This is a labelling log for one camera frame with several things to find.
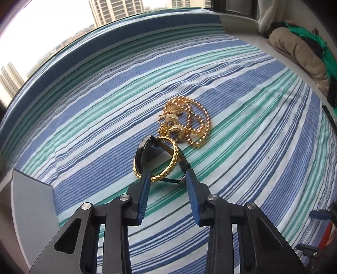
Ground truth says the gold mesh bangle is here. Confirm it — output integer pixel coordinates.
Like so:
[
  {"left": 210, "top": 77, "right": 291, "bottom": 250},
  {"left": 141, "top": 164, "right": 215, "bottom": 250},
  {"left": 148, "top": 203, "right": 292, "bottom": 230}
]
[{"left": 132, "top": 135, "right": 180, "bottom": 183}]

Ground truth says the white cardboard box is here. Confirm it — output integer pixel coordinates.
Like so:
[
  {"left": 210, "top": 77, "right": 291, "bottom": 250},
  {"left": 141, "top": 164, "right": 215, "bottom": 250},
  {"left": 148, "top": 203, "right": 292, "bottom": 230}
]
[{"left": 1, "top": 168, "right": 59, "bottom": 273}]

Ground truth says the striped blue green bedsheet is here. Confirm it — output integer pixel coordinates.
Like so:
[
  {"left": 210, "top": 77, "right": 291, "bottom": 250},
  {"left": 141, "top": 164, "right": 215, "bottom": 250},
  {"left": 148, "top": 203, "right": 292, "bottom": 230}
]
[{"left": 1, "top": 9, "right": 336, "bottom": 273}]

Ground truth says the green cloth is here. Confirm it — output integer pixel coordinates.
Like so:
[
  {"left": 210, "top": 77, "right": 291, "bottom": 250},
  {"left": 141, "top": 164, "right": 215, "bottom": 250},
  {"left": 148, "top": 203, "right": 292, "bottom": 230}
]
[{"left": 285, "top": 20, "right": 336, "bottom": 79}]

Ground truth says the beige folded cloth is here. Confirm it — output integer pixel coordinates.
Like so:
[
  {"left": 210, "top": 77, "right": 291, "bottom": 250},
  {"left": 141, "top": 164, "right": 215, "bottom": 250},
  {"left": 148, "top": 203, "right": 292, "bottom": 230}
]
[{"left": 268, "top": 27, "right": 330, "bottom": 95}]

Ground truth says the white curtain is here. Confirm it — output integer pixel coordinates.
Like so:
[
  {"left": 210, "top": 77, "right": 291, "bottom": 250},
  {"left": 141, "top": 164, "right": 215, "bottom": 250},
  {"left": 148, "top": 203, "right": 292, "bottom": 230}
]
[{"left": 258, "top": 0, "right": 286, "bottom": 33}]

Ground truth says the gold chain necklace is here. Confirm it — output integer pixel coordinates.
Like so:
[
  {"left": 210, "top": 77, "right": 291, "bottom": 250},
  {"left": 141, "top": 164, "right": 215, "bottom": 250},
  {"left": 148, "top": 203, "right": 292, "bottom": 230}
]
[{"left": 158, "top": 96, "right": 212, "bottom": 148}]

